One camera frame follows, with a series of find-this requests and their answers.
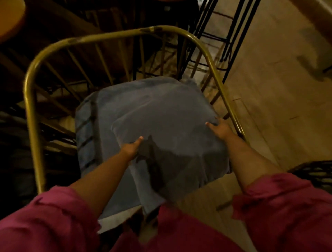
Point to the pink garment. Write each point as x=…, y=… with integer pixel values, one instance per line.
x=285, y=215

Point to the gold metal chair frame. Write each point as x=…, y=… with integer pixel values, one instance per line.
x=29, y=103

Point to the person's left hand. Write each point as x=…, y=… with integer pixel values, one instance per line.
x=130, y=151

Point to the person's right thumb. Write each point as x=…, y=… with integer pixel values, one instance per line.
x=211, y=126

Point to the person's right hand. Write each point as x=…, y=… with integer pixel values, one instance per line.
x=222, y=129

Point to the person's left forearm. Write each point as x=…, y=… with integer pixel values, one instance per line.
x=102, y=181

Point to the blue chair seat cushion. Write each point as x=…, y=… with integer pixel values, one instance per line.
x=103, y=122

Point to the person's right forearm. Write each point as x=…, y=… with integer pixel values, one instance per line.
x=246, y=161

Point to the black metal stool frame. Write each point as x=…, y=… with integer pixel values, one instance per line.
x=234, y=28

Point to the person's left thumb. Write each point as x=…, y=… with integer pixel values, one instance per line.
x=138, y=141

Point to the blue-grey cushion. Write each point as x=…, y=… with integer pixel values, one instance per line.
x=176, y=140

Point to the round wooden table top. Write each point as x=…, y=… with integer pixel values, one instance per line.
x=9, y=18

